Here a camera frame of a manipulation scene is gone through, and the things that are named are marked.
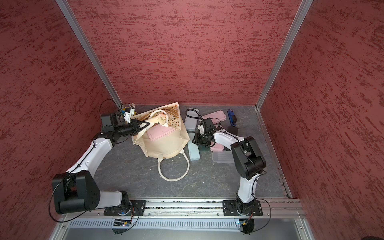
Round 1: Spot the pink pencil case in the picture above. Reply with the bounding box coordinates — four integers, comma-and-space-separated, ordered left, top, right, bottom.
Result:
210, 142, 224, 152
147, 125, 176, 141
203, 110, 227, 125

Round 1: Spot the light blue pencil case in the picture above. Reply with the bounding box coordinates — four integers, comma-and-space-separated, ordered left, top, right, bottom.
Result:
188, 141, 200, 161

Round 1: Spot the light grey pencil case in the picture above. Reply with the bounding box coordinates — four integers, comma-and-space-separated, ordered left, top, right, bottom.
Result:
184, 109, 200, 132

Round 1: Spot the clear plastic pencil case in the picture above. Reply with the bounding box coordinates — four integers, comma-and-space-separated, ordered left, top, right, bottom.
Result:
212, 151, 235, 164

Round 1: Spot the dark grey pencil case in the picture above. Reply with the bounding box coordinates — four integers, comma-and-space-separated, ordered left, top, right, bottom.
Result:
227, 126, 239, 136

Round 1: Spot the cream floral canvas tote bag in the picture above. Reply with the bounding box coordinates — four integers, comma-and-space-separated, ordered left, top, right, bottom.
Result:
131, 102, 190, 182

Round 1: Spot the green pencil case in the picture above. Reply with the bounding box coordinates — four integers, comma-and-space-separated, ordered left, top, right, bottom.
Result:
198, 145, 211, 152

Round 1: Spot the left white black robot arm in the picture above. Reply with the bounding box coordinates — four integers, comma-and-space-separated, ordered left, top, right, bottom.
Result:
50, 113, 150, 216

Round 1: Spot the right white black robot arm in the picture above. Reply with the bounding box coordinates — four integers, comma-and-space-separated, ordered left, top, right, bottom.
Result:
193, 118, 267, 216

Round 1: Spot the blue stapler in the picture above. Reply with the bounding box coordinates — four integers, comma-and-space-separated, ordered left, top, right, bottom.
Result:
227, 109, 237, 127

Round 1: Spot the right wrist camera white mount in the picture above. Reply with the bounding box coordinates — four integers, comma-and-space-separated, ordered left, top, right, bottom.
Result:
198, 125, 205, 135

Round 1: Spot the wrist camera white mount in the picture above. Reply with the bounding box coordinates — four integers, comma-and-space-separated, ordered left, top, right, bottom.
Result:
122, 108, 135, 124
198, 125, 205, 135

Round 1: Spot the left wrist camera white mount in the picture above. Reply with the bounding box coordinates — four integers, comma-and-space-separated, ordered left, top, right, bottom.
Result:
122, 108, 135, 124

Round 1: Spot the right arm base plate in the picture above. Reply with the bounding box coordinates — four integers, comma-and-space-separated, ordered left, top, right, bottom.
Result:
222, 200, 263, 217

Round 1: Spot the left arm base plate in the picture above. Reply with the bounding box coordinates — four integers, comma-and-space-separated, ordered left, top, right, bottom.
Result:
104, 200, 147, 217

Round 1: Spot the aluminium front rail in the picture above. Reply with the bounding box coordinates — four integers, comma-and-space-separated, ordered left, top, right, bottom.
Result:
68, 197, 307, 218

